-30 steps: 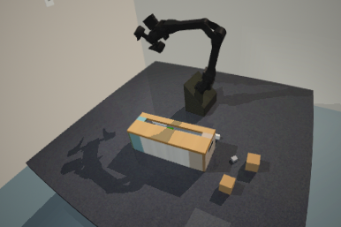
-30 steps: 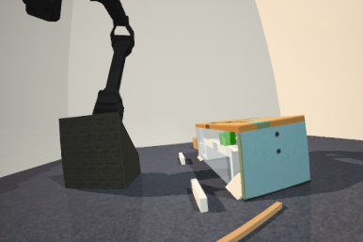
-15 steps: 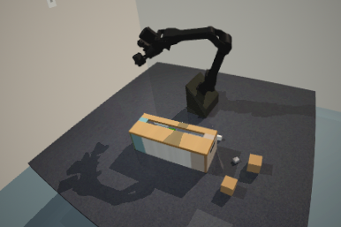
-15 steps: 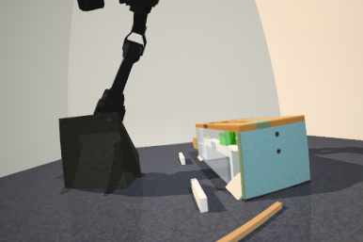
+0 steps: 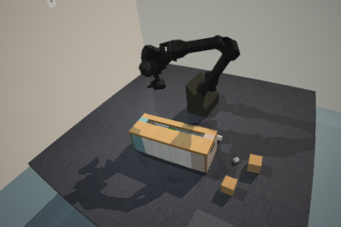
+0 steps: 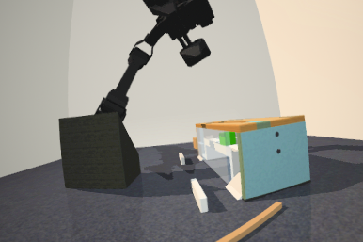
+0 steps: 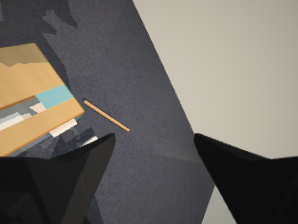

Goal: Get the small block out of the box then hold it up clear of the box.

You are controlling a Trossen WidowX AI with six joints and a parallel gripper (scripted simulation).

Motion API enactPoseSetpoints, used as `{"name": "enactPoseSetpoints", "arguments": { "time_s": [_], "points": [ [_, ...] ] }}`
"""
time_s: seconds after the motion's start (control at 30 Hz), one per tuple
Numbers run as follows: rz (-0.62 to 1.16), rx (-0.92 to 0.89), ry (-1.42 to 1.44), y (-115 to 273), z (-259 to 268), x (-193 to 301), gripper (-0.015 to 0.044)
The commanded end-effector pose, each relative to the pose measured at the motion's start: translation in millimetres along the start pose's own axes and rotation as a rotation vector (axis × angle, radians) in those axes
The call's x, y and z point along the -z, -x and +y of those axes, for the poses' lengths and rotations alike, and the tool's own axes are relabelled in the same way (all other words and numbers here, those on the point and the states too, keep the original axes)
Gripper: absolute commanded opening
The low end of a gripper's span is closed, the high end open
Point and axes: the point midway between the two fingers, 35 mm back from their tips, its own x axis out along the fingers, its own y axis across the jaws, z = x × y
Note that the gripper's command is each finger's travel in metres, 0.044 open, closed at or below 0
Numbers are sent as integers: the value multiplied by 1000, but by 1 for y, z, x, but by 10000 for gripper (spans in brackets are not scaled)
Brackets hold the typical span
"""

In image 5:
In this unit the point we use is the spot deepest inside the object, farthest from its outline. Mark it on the tan cardboard box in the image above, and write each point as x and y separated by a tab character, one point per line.
229	185
254	164

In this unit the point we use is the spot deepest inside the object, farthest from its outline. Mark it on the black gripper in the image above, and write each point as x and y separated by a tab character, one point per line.
157	83

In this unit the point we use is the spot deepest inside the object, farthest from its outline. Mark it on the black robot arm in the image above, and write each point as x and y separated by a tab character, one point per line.
179	49

